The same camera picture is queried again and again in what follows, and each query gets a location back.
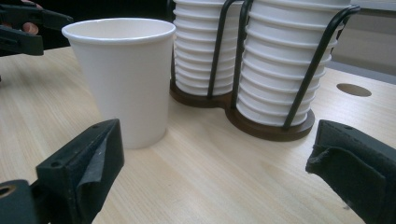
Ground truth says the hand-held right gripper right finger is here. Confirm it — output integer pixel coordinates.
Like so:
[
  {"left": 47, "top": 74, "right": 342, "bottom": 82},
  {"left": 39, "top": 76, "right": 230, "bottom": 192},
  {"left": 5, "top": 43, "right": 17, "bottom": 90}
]
[{"left": 304, "top": 119, "right": 396, "bottom": 224}]

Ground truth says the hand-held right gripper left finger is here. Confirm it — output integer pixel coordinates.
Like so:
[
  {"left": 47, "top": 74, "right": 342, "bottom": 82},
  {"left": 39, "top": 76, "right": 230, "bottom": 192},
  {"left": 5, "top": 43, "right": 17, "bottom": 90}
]
[{"left": 35, "top": 119, "right": 125, "bottom": 224}]

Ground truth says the single white paper cup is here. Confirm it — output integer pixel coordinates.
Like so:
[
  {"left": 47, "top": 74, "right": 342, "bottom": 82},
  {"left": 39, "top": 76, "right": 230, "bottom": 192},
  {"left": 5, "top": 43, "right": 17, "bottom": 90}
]
[{"left": 61, "top": 17, "right": 177, "bottom": 149}]

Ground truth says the black wire double cup holder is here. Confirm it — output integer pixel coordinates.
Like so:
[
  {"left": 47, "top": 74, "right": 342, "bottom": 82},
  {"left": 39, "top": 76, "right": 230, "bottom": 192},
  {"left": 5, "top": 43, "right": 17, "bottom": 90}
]
[{"left": 167, "top": 0, "right": 361, "bottom": 143}]

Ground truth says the tall stack of paper cups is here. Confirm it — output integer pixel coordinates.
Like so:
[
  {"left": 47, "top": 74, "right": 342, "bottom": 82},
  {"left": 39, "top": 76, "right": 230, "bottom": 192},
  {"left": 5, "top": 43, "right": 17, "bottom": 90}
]
[{"left": 235, "top": 0, "right": 353, "bottom": 128}]

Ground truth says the short stack of paper cups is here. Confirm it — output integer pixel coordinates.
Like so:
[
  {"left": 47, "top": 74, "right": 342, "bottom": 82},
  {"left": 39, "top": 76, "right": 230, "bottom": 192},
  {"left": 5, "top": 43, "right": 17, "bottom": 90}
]
[{"left": 172, "top": 0, "right": 244, "bottom": 97}]

